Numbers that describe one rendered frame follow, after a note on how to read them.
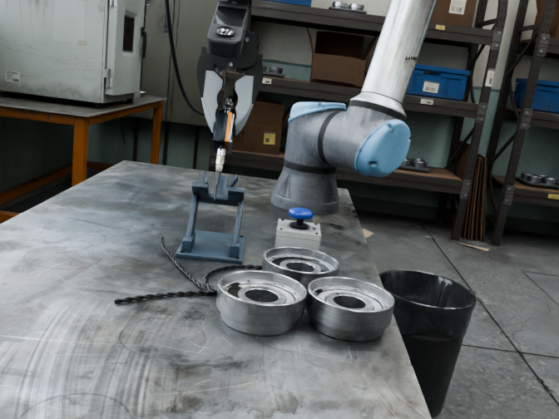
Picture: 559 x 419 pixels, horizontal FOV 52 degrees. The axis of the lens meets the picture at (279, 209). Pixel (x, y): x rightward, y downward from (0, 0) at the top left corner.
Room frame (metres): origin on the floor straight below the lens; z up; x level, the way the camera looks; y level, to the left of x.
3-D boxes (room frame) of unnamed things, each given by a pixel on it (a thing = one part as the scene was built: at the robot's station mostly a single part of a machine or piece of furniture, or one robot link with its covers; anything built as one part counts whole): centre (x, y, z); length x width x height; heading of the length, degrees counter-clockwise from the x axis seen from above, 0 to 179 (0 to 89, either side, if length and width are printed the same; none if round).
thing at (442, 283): (1.83, -0.53, 0.21); 0.34 x 0.34 x 0.43
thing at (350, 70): (4.34, -0.28, 1.19); 0.52 x 0.42 x 0.38; 89
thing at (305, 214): (0.89, -0.04, 0.85); 0.04 x 0.04 x 0.05
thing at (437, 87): (4.34, -0.95, 1.11); 0.52 x 0.38 x 0.22; 89
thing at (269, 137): (4.33, 0.24, 0.64); 0.49 x 0.40 x 0.37; 94
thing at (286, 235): (0.90, -0.04, 0.82); 0.08 x 0.07 x 0.05; 179
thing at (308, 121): (1.23, -0.06, 0.97); 0.13 x 0.12 x 0.14; 47
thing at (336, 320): (0.64, -0.10, 0.82); 0.10 x 0.10 x 0.04
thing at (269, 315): (0.63, 0.01, 0.82); 0.10 x 0.10 x 0.04
